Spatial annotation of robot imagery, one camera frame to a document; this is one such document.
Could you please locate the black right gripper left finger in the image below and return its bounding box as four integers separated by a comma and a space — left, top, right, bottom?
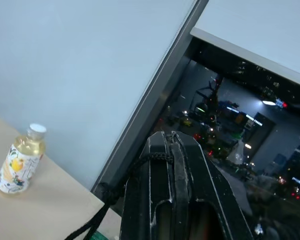
119, 130, 175, 240

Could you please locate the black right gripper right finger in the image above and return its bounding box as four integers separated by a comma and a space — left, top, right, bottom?
152, 131, 255, 240

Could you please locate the black braided cord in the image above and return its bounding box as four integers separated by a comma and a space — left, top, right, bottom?
64, 151, 175, 240

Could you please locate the small green object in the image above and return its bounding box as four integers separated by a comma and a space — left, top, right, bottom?
86, 230, 109, 240

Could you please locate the yellow drink bottle white cap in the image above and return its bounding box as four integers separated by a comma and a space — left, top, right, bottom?
0, 122, 48, 196

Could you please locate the dark grey window frame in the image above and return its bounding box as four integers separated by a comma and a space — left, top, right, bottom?
90, 0, 210, 216

